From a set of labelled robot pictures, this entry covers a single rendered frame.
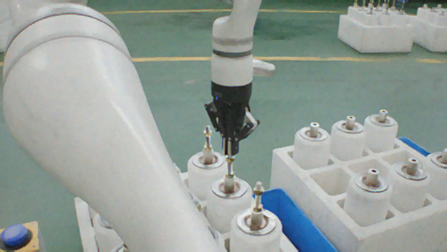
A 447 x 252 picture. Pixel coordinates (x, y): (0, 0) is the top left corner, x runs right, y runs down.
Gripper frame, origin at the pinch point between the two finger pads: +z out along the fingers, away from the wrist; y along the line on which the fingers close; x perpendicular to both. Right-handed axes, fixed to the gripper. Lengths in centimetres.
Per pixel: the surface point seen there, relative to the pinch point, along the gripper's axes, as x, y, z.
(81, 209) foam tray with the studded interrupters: -23.4, -23.4, 17.3
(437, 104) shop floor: 146, -1, 35
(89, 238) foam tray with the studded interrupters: -26.7, -13.6, 17.2
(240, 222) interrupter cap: -6.3, 9.3, 9.8
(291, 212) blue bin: 19.9, 3.1, 26.3
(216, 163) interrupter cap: 4.3, -8.5, 9.8
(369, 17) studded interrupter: 202, -70, 12
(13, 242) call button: -41.6, -4.8, 2.6
